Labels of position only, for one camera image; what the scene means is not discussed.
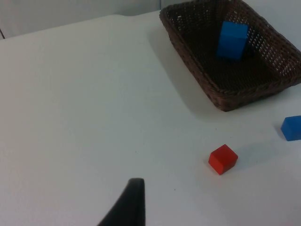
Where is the large blue cube block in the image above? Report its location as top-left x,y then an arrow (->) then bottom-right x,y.
215,20 -> 249,61

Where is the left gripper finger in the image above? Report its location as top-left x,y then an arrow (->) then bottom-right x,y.
96,178 -> 147,226

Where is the small red cube block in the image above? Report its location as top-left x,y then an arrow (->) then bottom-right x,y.
208,144 -> 238,176

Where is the dark brown wicker basket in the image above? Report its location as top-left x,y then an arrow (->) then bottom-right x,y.
159,0 -> 301,112

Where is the small blue cube block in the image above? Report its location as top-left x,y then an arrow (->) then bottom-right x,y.
280,115 -> 301,142

